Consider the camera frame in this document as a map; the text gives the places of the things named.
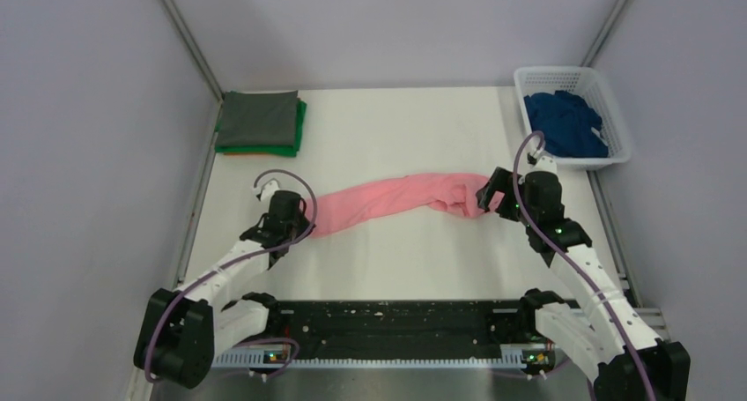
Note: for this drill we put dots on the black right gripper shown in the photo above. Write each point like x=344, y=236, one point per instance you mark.
x=500, y=181

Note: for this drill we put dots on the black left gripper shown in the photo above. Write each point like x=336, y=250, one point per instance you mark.
x=305, y=222

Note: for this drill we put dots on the pink t shirt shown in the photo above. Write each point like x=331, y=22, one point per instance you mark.
x=452, y=193

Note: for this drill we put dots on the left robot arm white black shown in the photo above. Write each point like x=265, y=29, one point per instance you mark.
x=184, y=330

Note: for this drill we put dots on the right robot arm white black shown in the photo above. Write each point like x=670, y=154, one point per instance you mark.
x=621, y=355

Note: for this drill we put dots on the folded green t shirt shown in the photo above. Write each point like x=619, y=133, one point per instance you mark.
x=286, y=151

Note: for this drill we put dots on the blue t shirt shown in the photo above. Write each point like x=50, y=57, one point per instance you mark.
x=572, y=129

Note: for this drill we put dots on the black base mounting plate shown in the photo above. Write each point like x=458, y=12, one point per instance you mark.
x=411, y=330

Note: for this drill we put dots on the folded grey t shirt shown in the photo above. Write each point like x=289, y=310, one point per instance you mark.
x=257, y=120

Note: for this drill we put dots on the white plastic basket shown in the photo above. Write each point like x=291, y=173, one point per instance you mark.
x=591, y=86

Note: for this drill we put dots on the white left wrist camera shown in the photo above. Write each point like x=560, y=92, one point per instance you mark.
x=265, y=192

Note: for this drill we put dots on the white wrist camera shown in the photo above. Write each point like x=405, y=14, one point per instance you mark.
x=265, y=192
x=541, y=161

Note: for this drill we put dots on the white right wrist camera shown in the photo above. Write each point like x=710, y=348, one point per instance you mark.
x=541, y=161

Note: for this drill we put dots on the white slotted cable duct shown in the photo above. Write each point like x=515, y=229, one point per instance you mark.
x=512, y=357

